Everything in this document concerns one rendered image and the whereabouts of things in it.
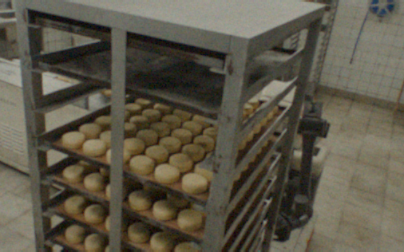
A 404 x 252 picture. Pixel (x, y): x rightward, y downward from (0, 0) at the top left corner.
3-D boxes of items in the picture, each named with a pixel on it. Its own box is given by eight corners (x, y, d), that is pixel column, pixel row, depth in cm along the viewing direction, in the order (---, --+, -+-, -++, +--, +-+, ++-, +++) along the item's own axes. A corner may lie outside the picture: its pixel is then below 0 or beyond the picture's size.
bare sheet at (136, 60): (180, 31, 131) (180, 26, 131) (298, 56, 117) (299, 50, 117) (38, 68, 81) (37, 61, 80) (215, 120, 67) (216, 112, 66)
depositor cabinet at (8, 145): (-15, 161, 349) (-28, 69, 315) (50, 134, 408) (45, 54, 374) (97, 215, 299) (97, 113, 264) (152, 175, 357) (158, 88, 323)
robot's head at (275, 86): (269, 91, 228) (267, 76, 215) (305, 100, 220) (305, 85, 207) (260, 112, 223) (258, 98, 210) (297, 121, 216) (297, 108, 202)
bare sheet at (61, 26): (183, 3, 128) (183, -2, 127) (305, 25, 113) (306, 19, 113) (35, 24, 77) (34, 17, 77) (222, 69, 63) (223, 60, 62)
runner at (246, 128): (288, 81, 124) (291, 72, 123) (297, 84, 123) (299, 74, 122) (198, 167, 70) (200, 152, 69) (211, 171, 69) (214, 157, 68)
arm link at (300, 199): (313, 213, 173) (292, 209, 175) (315, 190, 168) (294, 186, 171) (310, 229, 162) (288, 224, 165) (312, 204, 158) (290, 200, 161)
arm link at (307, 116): (326, 98, 163) (301, 96, 166) (322, 130, 161) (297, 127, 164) (327, 120, 204) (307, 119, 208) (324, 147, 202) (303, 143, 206)
